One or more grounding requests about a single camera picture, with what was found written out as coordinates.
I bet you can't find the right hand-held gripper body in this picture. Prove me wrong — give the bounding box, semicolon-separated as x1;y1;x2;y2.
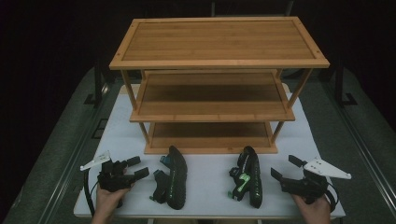
279;157;353;205

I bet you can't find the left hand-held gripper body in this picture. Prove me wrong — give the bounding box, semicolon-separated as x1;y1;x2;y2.
79;150;136;193

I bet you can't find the black shoe with green strap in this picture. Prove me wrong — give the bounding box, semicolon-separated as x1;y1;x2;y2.
227;146;263;210
149;145;189;211

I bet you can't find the three-tier wooden shelf rack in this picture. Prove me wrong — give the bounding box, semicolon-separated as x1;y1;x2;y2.
108;16;331;156

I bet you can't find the person's left hand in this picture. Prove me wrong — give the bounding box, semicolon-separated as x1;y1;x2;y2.
93;167;135;220

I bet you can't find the person's right hand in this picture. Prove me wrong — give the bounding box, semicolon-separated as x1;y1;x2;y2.
291;193;332;222

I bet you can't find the dark metal stand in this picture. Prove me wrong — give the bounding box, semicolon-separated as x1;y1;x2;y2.
333;58;360;107
83;58;109;107

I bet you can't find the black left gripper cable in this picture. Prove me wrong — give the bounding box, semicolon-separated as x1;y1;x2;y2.
82;168;100;217

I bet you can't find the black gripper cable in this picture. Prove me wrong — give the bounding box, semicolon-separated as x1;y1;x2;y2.
322;182;339;213
82;168;100;217

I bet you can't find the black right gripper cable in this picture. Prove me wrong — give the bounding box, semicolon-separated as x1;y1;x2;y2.
322;182;339;213

